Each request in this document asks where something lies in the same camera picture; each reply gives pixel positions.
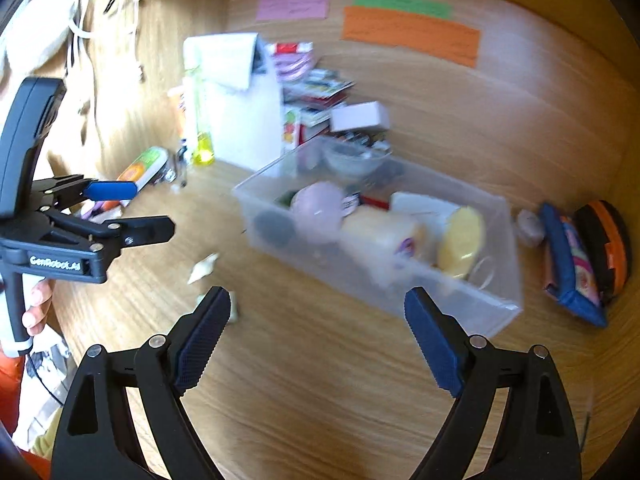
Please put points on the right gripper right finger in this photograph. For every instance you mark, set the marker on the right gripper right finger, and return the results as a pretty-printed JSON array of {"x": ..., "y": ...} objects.
[{"x": 537, "y": 437}]

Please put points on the yellow lotion bottle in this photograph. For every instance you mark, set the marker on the yellow lotion bottle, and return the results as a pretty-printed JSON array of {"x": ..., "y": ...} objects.
[{"x": 461, "y": 242}]

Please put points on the blue pencil pouch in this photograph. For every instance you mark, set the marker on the blue pencil pouch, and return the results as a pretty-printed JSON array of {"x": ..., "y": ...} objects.
[{"x": 574, "y": 284}]

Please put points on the black round jar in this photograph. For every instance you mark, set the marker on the black round jar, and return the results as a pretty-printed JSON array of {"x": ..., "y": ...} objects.
[{"x": 276, "y": 230}]

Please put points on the black pen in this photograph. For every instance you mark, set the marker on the black pen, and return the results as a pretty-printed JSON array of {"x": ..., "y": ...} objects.
[{"x": 181, "y": 165}]

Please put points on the black orange round case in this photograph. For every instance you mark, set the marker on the black orange round case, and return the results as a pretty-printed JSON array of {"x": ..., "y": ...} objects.
[{"x": 605, "y": 237}]

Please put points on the white paper stand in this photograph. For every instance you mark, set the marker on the white paper stand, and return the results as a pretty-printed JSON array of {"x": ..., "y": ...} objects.
[{"x": 241, "y": 98}]

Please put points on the cream wrapper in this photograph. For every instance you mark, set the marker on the cream wrapper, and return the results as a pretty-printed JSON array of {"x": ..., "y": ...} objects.
[{"x": 203, "y": 268}]

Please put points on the white small cardboard box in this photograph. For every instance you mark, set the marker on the white small cardboard box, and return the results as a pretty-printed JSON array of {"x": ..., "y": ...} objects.
[{"x": 367, "y": 116}]

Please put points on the green paper note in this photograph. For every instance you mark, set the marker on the green paper note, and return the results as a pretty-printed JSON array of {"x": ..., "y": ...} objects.
[{"x": 436, "y": 9}]

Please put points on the stack of booklets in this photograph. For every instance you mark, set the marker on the stack of booklets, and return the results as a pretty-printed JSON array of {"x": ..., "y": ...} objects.
[{"x": 315, "y": 90}]

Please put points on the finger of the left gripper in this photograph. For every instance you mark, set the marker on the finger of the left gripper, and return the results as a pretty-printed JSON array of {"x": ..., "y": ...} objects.
[
  {"x": 63, "y": 192},
  {"x": 67, "y": 232}
]

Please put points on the pink round brush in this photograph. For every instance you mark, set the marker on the pink round brush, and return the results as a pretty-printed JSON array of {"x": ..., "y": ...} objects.
[{"x": 317, "y": 212}]

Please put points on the person's left hand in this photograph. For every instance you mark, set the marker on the person's left hand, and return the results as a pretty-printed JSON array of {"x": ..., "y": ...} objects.
[{"x": 38, "y": 304}]

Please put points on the yellow liquid spray bottle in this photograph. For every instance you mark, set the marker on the yellow liquid spray bottle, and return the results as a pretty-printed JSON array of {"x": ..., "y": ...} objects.
[{"x": 198, "y": 138}]

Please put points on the clear glass bowl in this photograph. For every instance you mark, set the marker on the clear glass bowl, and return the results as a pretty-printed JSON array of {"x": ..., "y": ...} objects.
[{"x": 353, "y": 161}]

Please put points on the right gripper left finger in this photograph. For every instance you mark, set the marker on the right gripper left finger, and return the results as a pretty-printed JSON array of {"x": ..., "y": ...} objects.
[{"x": 96, "y": 438}]

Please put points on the orange paper note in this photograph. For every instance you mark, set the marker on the orange paper note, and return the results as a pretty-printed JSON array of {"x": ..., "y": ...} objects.
[{"x": 448, "y": 40}]

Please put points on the clear plastic storage bin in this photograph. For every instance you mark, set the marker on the clear plastic storage bin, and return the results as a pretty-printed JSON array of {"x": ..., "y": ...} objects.
[{"x": 484, "y": 302}]

